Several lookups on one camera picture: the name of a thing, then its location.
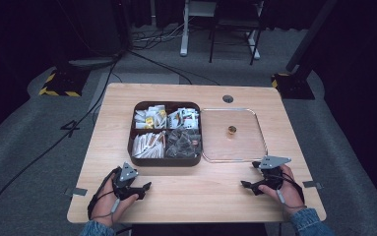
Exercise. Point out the pile of white stick packets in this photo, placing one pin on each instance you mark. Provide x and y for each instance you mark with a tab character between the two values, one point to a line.
148	145

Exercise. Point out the person's left hand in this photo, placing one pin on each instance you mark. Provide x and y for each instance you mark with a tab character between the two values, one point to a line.
105	205

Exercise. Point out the black chair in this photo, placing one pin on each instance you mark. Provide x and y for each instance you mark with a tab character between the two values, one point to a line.
235	23

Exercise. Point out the pile of red label packets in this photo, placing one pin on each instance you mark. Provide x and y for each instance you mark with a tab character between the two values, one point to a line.
184	118

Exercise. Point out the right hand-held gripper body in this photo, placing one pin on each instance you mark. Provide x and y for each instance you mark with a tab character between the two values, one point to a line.
272	173

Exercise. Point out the clear plastic tray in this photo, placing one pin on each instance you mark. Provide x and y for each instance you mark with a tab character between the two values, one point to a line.
241	147

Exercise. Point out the pile of yellow label packets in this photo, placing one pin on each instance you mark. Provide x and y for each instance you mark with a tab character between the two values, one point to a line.
150	118

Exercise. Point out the pile of clear pyramid bags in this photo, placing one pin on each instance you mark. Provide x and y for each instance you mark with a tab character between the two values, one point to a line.
182	144

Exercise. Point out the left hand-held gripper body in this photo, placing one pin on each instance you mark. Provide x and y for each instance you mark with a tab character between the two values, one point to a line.
124	183

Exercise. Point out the grey round table grommet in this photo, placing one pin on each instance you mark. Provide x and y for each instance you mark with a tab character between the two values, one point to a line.
228	99

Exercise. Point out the brown divided box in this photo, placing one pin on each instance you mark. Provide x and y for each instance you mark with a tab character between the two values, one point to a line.
165	163

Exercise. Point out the grey tape strip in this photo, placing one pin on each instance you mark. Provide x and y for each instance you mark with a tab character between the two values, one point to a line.
311	185
77	191

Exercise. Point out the yellow black striped stand base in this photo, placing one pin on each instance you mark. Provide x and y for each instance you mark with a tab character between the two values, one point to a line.
292	87
63	86

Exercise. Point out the white desk frame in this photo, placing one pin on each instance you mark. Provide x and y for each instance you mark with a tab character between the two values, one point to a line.
184	39

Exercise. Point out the person's right hand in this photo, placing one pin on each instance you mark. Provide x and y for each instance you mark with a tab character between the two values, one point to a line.
289	193

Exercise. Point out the dark slanted stand pole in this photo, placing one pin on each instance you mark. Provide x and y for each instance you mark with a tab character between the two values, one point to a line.
310	36

